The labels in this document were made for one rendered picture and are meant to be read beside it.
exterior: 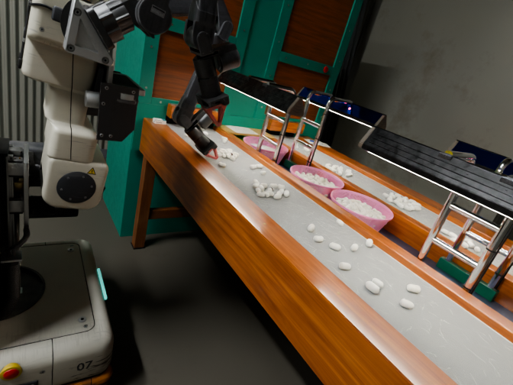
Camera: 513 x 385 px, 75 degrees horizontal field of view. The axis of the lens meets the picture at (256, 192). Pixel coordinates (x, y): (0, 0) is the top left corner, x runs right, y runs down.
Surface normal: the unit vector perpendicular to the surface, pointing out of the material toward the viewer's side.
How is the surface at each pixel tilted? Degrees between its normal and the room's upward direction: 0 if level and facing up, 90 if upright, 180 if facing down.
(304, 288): 90
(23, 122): 90
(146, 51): 90
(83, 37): 90
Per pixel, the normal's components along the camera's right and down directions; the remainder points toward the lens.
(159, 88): 0.54, 0.45
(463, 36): -0.82, 0.00
